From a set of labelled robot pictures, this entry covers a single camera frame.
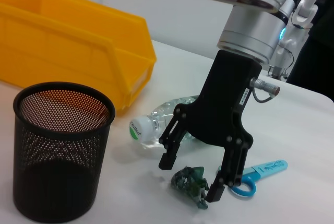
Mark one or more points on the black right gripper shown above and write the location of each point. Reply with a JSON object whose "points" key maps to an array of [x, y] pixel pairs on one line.
{"points": [[224, 98]]}

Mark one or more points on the green plastic wrapper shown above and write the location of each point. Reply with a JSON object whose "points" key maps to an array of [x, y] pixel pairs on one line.
{"points": [[188, 184]]}

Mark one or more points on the clear green-label water bottle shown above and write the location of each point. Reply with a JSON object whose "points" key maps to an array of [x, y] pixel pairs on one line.
{"points": [[154, 127]]}

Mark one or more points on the blue scissors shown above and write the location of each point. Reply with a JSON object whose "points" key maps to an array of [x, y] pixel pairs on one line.
{"points": [[263, 169]]}

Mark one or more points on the black mesh pen cup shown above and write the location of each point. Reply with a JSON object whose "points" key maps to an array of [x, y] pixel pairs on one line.
{"points": [[57, 151]]}

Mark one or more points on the yellow plastic bin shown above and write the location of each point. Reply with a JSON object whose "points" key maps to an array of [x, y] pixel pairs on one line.
{"points": [[65, 51]]}

